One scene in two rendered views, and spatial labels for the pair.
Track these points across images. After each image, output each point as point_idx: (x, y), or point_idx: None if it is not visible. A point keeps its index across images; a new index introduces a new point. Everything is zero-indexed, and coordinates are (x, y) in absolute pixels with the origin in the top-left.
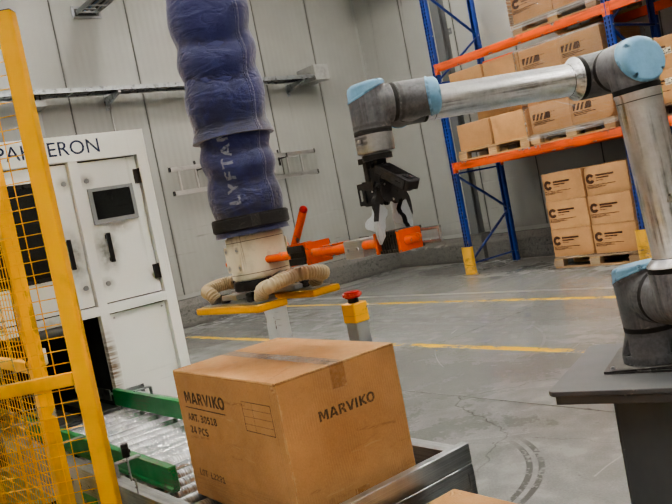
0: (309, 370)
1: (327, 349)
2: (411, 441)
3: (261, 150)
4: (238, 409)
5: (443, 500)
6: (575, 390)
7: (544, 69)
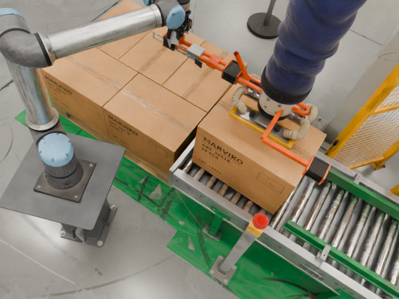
0: (226, 94)
1: (234, 130)
2: (200, 186)
3: (278, 39)
4: None
5: (177, 142)
6: (113, 145)
7: (67, 29)
